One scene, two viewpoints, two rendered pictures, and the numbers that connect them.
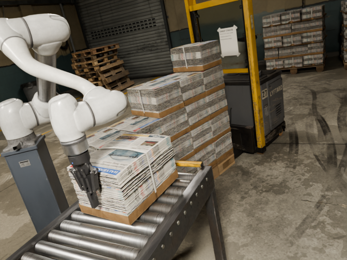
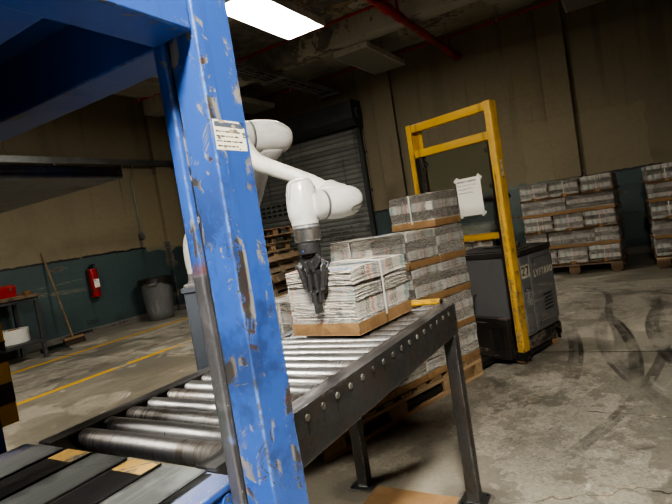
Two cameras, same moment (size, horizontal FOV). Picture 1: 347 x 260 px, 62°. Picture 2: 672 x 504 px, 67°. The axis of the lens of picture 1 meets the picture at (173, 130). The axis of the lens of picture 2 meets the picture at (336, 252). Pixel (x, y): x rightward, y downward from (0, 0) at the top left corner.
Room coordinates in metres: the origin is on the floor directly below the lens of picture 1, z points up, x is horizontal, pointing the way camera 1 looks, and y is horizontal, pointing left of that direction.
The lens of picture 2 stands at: (-0.69, 0.25, 1.18)
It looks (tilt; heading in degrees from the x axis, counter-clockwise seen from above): 3 degrees down; 1
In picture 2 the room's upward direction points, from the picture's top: 9 degrees counter-clockwise
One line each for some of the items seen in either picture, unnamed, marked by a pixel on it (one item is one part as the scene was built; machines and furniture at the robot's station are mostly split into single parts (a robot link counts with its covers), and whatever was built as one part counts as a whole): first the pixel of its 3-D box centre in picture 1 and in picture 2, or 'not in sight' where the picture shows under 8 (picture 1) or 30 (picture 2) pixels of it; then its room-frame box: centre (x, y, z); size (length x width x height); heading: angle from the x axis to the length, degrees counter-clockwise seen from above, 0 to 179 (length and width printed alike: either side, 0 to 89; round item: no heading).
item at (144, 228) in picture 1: (113, 223); (335, 343); (1.03, 0.33, 0.77); 0.47 x 0.05 x 0.05; 60
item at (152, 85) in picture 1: (152, 84); (365, 238); (2.42, 0.10, 1.06); 0.37 x 0.29 x 0.01; 40
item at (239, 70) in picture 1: (227, 70); (468, 238); (3.13, -0.70, 0.92); 0.57 x 0.01 x 0.05; 42
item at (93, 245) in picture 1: (92, 245); (314, 355); (0.92, 0.39, 0.77); 0.47 x 0.05 x 0.05; 60
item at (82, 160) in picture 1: (81, 163); (310, 256); (0.99, 0.36, 1.09); 0.08 x 0.07 x 0.09; 60
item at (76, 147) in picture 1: (75, 145); (307, 234); (0.99, 0.36, 1.16); 0.09 x 0.09 x 0.06
